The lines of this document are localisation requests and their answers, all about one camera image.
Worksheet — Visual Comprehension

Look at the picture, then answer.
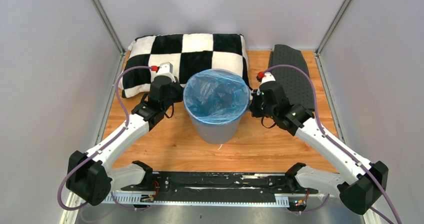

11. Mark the left aluminium corner post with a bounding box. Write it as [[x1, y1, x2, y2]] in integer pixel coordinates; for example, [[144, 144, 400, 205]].
[[90, 0, 125, 55]]

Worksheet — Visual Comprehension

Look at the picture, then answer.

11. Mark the purple cable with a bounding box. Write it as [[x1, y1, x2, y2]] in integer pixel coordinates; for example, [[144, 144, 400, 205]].
[[256, 64, 403, 224], [57, 65, 159, 212]]

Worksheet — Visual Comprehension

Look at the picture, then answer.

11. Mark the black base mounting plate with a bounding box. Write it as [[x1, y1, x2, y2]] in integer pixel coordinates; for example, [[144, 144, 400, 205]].
[[123, 171, 317, 204]]

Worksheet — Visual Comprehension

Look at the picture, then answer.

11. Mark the right aluminium corner post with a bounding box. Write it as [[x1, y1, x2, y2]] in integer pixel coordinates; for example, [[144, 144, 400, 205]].
[[315, 0, 353, 55]]

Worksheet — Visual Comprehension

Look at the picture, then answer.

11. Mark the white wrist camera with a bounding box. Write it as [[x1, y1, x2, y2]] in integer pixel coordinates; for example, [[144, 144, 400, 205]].
[[156, 62, 176, 83], [256, 71, 276, 96]]

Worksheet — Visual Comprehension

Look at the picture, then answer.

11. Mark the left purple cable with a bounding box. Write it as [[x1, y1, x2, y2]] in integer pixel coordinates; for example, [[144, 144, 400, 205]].
[[57, 65, 159, 212]]

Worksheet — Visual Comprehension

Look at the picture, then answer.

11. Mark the grey plastic trash bin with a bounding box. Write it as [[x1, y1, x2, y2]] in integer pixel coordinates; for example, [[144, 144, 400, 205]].
[[188, 109, 248, 145]]

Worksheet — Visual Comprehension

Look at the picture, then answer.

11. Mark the dark grey perforated mat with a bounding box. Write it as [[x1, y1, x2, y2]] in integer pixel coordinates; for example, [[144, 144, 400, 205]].
[[268, 44, 315, 111]]

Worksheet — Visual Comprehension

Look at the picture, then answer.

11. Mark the blue plastic trash bag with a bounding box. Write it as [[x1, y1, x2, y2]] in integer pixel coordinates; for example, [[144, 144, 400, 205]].
[[183, 69, 251, 126]]

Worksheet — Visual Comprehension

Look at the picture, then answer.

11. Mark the black white checkered pillow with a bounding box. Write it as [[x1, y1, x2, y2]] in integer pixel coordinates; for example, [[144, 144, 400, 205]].
[[118, 33, 250, 98]]

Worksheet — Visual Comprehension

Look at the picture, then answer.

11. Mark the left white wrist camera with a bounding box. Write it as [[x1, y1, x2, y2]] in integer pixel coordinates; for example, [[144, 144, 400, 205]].
[[156, 62, 176, 83]]

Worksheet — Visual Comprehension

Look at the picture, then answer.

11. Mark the aluminium frame rail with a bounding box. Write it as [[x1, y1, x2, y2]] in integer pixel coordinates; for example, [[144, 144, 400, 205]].
[[61, 186, 365, 224]]

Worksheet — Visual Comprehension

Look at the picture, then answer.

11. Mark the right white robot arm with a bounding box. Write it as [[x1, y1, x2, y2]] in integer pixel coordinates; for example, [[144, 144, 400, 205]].
[[249, 81, 389, 215]]

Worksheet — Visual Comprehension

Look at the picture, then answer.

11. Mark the aluminium corner post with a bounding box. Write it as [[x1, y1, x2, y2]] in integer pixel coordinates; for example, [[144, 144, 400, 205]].
[[90, 0, 125, 55], [315, 0, 353, 55]]

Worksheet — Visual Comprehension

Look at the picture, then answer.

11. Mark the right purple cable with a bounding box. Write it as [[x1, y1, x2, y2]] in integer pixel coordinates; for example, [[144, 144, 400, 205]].
[[256, 64, 403, 224]]

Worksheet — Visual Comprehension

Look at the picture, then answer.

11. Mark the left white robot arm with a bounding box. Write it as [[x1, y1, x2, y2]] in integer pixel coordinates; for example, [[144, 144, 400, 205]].
[[64, 74, 183, 206]]

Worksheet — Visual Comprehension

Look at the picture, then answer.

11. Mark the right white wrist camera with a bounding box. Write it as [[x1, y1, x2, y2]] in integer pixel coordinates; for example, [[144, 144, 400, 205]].
[[256, 71, 276, 96]]

